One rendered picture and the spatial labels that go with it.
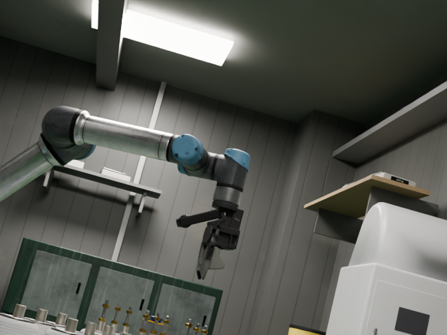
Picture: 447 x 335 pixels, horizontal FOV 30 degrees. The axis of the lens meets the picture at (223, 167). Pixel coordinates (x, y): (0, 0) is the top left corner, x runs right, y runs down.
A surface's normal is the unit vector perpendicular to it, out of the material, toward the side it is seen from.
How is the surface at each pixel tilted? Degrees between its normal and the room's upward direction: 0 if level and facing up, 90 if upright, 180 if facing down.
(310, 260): 90
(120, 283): 90
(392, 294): 90
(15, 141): 90
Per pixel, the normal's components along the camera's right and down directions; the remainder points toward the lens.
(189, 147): -0.18, -0.24
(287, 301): 0.15, -0.16
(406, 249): 0.22, -0.45
